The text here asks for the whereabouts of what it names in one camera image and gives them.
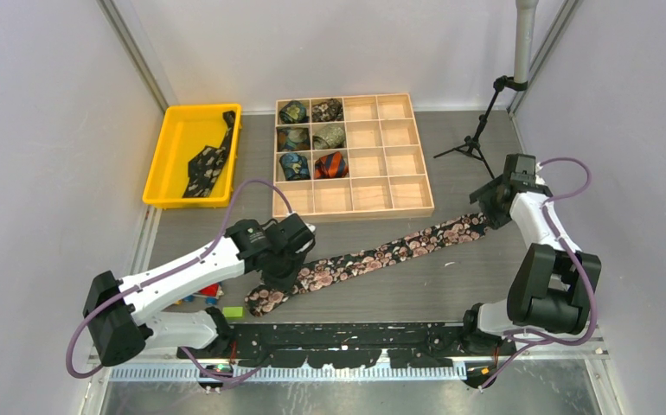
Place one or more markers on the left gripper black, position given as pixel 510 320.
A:
pixel 288 283

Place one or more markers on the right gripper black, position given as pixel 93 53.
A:
pixel 496 219

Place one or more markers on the pink floral black tie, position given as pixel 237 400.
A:
pixel 322 273

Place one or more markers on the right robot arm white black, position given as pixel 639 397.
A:
pixel 552 295

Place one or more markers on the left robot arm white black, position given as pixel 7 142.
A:
pixel 125 316

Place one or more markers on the black mini tripod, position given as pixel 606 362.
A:
pixel 471 146

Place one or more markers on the blue paisley rolled tie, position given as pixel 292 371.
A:
pixel 295 167

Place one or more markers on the orange navy striped rolled tie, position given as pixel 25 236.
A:
pixel 331 166

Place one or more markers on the green block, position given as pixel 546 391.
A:
pixel 233 312

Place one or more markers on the red toy truck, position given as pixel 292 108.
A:
pixel 210 295

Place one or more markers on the wooden compartment tray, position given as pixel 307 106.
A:
pixel 387 176

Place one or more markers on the teal brown rolled tie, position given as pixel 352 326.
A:
pixel 293 139

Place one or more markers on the olive paisley rolled tie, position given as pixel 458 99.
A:
pixel 328 136

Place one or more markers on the black patterned tie in bin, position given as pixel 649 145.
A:
pixel 206 166

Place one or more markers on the dark green rolled tie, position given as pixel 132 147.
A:
pixel 293 112

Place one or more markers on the dark brown floral rolled tie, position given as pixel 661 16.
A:
pixel 328 110

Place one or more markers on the yellow plastic bin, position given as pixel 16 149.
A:
pixel 186 131

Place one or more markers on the grey vertical pole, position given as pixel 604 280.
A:
pixel 525 25

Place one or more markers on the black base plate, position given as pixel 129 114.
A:
pixel 350 345

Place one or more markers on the aluminium rail frame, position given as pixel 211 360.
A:
pixel 379 369

